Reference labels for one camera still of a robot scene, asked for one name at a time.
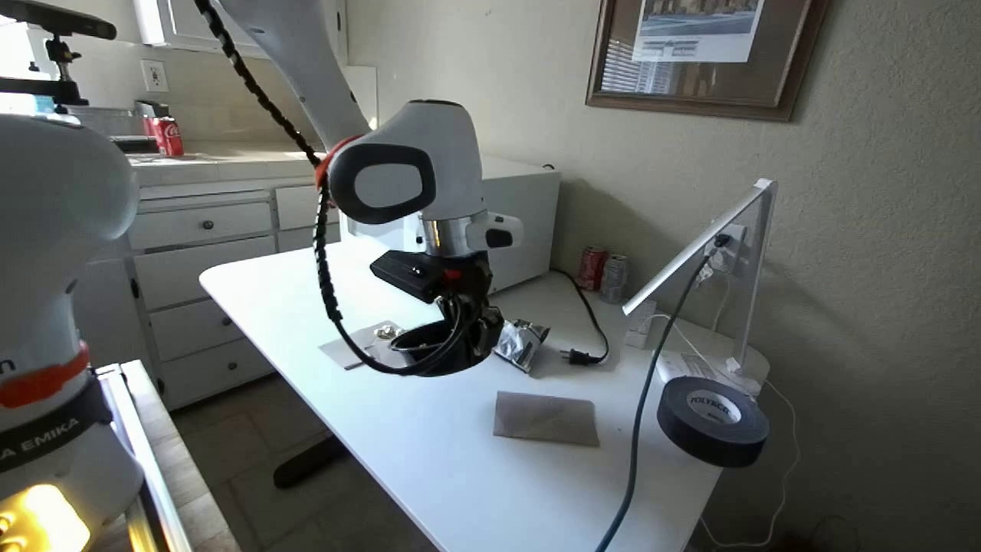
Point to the brown paper under bowl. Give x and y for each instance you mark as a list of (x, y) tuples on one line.
[(547, 419)]

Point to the white microwave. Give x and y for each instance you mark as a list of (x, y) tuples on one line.
[(521, 200)]

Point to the popcorn pieces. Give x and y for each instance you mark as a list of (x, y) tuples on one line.
[(384, 331)]

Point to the black bowl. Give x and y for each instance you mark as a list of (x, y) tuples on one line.
[(459, 342)]

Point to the white drawer cabinet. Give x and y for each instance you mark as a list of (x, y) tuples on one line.
[(143, 297)]

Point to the brown paper napkin middle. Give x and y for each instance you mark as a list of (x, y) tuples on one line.
[(380, 351)]

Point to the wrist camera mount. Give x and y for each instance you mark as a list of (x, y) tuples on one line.
[(413, 270)]

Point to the robot base stand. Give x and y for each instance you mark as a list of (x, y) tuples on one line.
[(172, 507)]

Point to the framed picture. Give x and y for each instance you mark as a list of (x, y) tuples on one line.
[(742, 58)]

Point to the small clear bottle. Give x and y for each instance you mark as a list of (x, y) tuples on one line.
[(613, 277)]

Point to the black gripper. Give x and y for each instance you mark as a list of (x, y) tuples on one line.
[(463, 294)]

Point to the black tape roll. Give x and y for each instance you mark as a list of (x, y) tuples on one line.
[(712, 422)]

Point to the red soda can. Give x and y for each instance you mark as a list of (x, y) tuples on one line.
[(165, 135)]

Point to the wall outlet with plug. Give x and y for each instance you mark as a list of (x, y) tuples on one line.
[(729, 254)]

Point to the silver foil snack wrapper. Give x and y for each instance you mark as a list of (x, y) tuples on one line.
[(518, 342)]

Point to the red box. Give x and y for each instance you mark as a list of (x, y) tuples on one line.
[(591, 268)]

